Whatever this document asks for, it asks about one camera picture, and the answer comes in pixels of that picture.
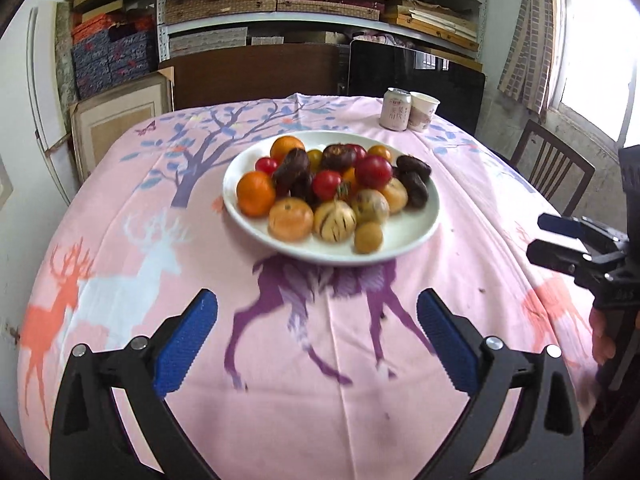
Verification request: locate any yellow pepino melon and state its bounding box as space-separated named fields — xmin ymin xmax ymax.
xmin=350 ymin=188 xmax=391 ymax=226

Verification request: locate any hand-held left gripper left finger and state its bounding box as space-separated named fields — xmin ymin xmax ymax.
xmin=49 ymin=288 xmax=221 ymax=480

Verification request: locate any striped pepino melon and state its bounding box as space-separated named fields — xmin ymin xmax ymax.
xmin=313 ymin=199 xmax=358 ymax=242

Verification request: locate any pink cloth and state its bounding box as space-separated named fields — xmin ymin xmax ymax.
xmin=352 ymin=30 xmax=416 ymax=48

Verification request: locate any pink deer print tablecloth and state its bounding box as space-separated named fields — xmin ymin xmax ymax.
xmin=15 ymin=92 xmax=608 ymax=480

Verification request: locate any white board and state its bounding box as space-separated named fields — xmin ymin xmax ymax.
xmin=27 ymin=2 xmax=71 ymax=201

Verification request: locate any small brown longan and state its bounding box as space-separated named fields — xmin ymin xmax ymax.
xmin=354 ymin=221 xmax=385 ymax=255

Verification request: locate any white metal shelf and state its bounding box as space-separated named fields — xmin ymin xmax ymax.
xmin=156 ymin=0 xmax=488 ymax=68

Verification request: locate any white oval plate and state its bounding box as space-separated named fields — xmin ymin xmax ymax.
xmin=222 ymin=130 xmax=442 ymax=264

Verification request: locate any pale drink can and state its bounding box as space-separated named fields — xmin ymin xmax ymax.
xmin=378 ymin=87 xmax=413 ymax=132

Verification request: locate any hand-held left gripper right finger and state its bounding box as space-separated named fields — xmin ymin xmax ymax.
xmin=415 ymin=288 xmax=583 ymax=480

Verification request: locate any grey mottled board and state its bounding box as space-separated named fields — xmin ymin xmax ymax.
xmin=54 ymin=2 xmax=80 ymax=106

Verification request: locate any white paper cup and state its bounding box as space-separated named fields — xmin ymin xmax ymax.
xmin=407 ymin=91 xmax=441 ymax=133

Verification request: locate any stack of blue patterned boxes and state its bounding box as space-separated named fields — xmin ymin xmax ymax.
xmin=70 ymin=25 xmax=158 ymax=101

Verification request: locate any stack of wooden frames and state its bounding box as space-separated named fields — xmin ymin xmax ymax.
xmin=385 ymin=0 xmax=483 ymax=58

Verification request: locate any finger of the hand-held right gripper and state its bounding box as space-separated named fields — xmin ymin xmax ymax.
xmin=527 ymin=239 xmax=626 ymax=286
xmin=539 ymin=213 xmax=628 ymax=256

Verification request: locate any white framed window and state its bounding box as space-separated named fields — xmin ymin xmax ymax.
xmin=547 ymin=0 xmax=640 ymax=146

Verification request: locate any person's right hand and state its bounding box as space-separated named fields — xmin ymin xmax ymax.
xmin=589 ymin=305 xmax=618 ymax=366

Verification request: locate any black glossy panel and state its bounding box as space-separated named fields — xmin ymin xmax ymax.
xmin=347 ymin=40 xmax=487 ymax=136

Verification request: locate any dark purple fruit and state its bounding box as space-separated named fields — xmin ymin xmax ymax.
xmin=272 ymin=148 xmax=312 ymax=188

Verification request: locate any checked curtain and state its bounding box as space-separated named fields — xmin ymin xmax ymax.
xmin=497 ymin=0 xmax=562 ymax=116

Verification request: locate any stack of woven boxes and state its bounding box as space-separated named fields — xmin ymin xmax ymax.
xmin=165 ymin=0 xmax=416 ymax=26

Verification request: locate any brown wooden board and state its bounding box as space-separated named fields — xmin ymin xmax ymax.
xmin=159 ymin=42 xmax=348 ymax=111

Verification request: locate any dark wooden chair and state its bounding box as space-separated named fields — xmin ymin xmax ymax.
xmin=510 ymin=119 xmax=597 ymax=217

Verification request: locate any beige framed board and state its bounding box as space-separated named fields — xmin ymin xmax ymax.
xmin=69 ymin=67 xmax=175 ymax=181

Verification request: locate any pale orange persimmon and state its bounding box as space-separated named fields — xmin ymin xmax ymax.
xmin=268 ymin=197 xmax=315 ymax=241
xmin=381 ymin=177 xmax=409 ymax=214

